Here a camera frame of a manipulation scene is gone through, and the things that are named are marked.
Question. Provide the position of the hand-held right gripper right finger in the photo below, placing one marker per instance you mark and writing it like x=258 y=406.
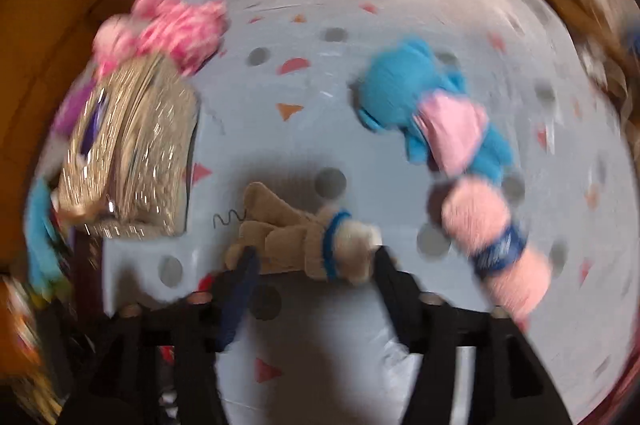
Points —
x=395 y=290

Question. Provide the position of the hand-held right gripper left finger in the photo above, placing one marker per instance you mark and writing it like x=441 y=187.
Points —
x=240 y=295

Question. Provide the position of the beige plush dog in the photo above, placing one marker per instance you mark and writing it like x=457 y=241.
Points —
x=295 y=240

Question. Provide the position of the pink yarn skein blue band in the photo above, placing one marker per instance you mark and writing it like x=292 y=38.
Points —
x=475 y=215

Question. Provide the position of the ornate silver tissue box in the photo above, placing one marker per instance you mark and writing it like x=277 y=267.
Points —
x=140 y=155

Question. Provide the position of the light blue patterned tablecloth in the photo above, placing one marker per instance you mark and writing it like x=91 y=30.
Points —
x=310 y=115

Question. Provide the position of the blue plush with pink dress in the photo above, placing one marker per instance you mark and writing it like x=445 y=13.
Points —
x=405 y=85

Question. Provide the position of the teal plush toy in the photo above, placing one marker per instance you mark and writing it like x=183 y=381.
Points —
x=40 y=225

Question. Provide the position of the orange patterned cloth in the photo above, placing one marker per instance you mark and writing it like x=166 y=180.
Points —
x=20 y=335

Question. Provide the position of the pink spotted plush toy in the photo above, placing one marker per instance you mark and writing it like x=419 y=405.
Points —
x=175 y=25

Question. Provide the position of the brown wicker chair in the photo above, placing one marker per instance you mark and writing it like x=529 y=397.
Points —
x=595 y=50

